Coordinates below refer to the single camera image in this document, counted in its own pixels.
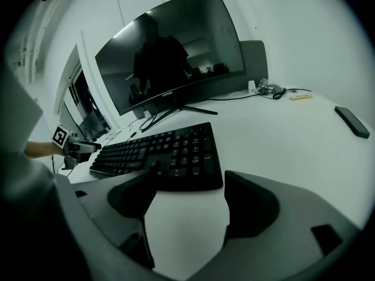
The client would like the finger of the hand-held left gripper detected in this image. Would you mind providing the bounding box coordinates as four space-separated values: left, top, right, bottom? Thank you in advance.
71 151 93 163
73 140 103 153

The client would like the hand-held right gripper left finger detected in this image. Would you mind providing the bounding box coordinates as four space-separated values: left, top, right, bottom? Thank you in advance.
55 162 161 272

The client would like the black computer mouse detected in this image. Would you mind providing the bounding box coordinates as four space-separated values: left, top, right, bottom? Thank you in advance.
257 83 287 101

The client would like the thin black desk cable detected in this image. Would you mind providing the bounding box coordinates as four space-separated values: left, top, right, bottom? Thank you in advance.
105 118 147 143

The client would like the grey desk partition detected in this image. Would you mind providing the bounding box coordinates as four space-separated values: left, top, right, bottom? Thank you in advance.
238 39 270 91

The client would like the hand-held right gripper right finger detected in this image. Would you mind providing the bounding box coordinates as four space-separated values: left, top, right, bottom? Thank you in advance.
223 170 363 262

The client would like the flat black monitor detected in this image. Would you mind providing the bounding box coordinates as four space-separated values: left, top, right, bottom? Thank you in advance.
58 68 113 142

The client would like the black phone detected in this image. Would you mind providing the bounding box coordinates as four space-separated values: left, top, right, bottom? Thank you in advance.
334 105 371 140

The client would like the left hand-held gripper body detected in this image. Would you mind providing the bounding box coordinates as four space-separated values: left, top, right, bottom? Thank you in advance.
52 124 88 171

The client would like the person's left forearm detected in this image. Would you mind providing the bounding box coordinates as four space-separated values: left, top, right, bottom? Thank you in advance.
22 140 60 159

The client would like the black monitor stand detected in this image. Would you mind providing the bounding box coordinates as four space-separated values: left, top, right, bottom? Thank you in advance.
139 97 219 133

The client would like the black monitor cable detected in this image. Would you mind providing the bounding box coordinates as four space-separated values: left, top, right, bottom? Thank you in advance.
204 92 264 102

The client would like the black keyboard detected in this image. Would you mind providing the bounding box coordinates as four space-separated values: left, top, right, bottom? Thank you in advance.
88 122 224 193

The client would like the large curved black monitor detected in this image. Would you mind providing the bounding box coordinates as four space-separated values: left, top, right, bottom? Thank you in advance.
94 0 247 117

